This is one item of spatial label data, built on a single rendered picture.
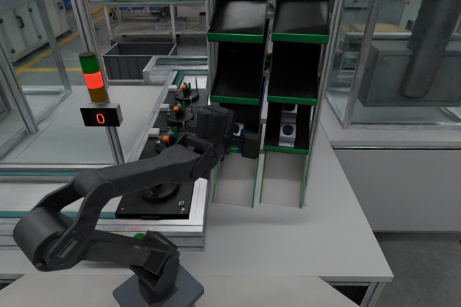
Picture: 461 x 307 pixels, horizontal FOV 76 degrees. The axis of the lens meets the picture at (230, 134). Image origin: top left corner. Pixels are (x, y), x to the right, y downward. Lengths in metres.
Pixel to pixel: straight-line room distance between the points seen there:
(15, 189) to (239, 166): 0.87
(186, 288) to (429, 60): 1.41
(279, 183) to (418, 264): 1.51
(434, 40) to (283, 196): 1.03
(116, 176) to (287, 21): 0.55
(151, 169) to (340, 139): 1.24
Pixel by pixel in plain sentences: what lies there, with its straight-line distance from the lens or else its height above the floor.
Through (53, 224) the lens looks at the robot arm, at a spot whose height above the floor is 1.40.
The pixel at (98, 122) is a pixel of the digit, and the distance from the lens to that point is 1.11.
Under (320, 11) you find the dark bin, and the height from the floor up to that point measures 1.56.
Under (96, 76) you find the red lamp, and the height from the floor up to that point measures 1.35.
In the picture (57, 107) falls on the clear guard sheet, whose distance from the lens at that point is 1.22.
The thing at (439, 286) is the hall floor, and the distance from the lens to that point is 2.32.
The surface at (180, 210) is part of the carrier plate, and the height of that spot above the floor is 0.97.
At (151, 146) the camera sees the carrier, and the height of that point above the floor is 0.97.
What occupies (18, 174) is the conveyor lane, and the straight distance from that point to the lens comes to 1.43.
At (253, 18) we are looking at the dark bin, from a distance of 0.79.
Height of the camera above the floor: 1.70
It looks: 33 degrees down
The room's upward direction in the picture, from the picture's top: straight up
